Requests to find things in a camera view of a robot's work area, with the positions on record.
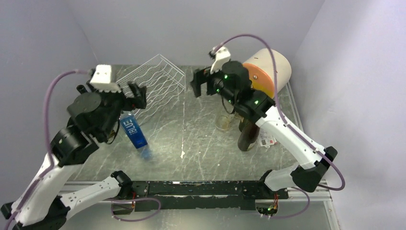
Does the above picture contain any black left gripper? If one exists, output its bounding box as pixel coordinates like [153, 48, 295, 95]
[89, 78, 147, 138]

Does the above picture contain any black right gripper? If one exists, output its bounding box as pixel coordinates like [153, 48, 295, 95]
[190, 65, 238, 106]

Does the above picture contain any blue clear bottle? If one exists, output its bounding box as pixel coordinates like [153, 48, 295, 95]
[120, 113, 152, 160]

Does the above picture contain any brown bottle gold foil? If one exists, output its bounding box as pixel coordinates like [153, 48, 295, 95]
[237, 120, 260, 151]

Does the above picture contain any dark green bottle black neck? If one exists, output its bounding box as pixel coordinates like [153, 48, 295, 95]
[76, 85, 88, 94]

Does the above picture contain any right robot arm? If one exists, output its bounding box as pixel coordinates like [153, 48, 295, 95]
[190, 61, 338, 198]

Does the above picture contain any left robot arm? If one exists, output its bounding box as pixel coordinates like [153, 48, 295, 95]
[1, 82, 147, 230]

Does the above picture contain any cream orange yellow cylinder box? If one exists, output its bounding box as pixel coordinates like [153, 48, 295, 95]
[242, 48, 292, 99]

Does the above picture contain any white paper label sheet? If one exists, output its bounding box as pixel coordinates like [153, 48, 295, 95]
[257, 130, 278, 148]

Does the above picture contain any white wire wine rack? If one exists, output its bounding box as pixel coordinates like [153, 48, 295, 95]
[117, 54, 186, 123]

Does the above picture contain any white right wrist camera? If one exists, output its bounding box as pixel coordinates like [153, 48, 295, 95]
[209, 46, 231, 74]

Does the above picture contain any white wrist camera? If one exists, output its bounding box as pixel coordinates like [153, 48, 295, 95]
[90, 64, 122, 93]
[209, 46, 231, 74]

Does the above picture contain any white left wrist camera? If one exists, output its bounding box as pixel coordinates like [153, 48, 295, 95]
[90, 64, 122, 93]

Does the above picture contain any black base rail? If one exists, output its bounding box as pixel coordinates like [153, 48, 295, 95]
[133, 181, 289, 211]

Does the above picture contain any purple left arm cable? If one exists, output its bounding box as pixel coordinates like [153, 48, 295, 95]
[3, 69, 92, 230]

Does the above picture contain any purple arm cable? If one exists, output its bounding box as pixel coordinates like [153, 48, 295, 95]
[212, 34, 346, 220]
[3, 69, 92, 230]

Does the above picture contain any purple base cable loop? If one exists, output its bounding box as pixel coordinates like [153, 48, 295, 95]
[110, 197, 162, 222]

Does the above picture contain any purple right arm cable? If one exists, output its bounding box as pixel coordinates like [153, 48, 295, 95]
[212, 34, 346, 220]

